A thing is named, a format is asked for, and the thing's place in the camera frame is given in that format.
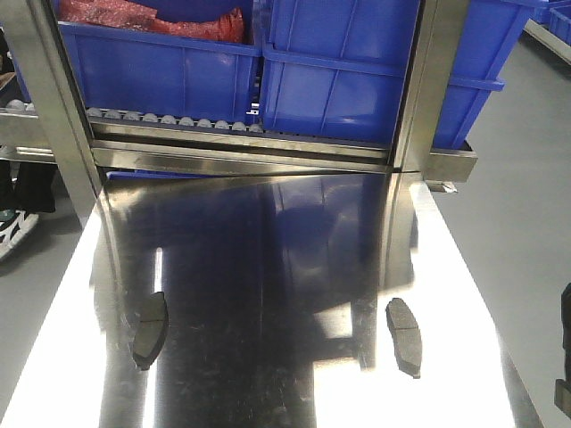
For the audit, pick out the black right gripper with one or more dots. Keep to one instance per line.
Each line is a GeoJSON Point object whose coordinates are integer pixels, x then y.
{"type": "Point", "coordinates": [565, 312]}

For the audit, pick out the grey brake pad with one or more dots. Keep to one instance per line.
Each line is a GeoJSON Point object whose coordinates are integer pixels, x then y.
{"type": "Point", "coordinates": [562, 397]}
{"type": "Point", "coordinates": [406, 337]}
{"type": "Point", "coordinates": [151, 332]}

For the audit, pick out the steel roller conveyor rack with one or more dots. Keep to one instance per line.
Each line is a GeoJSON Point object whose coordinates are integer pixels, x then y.
{"type": "Point", "coordinates": [59, 131]}

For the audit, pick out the far blue bins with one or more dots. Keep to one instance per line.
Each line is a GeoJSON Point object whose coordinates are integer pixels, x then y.
{"type": "Point", "coordinates": [555, 15]}

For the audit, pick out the right blue plastic bin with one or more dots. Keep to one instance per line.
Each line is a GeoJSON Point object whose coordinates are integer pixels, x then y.
{"type": "Point", "coordinates": [337, 68]}

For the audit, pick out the blue plastic bin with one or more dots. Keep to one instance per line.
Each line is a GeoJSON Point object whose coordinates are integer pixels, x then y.
{"type": "Point", "coordinates": [337, 68]}
{"type": "Point", "coordinates": [133, 70]}

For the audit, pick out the left blue plastic bin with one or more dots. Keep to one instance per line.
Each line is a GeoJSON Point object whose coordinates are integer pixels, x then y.
{"type": "Point", "coordinates": [133, 70]}

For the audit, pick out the white black sneaker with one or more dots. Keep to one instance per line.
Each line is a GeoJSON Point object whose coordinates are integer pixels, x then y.
{"type": "Point", "coordinates": [15, 229]}

